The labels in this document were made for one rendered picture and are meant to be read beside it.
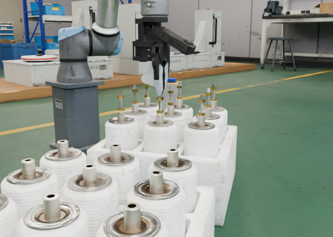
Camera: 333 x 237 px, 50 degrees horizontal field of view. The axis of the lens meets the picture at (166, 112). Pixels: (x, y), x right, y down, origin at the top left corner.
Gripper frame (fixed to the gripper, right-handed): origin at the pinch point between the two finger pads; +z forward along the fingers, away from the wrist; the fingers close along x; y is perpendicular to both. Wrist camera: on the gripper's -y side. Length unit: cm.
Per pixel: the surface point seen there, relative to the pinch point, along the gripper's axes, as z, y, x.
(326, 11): -46, -49, -466
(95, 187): 8.9, -6.8, 44.4
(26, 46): 3, 344, -315
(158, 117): 7.1, 0.6, 1.1
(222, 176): 20.1, -19.1, 5.4
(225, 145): 16.3, -16.3, -8.8
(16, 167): 34, 64, -7
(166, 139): 12.6, -2.6, 3.4
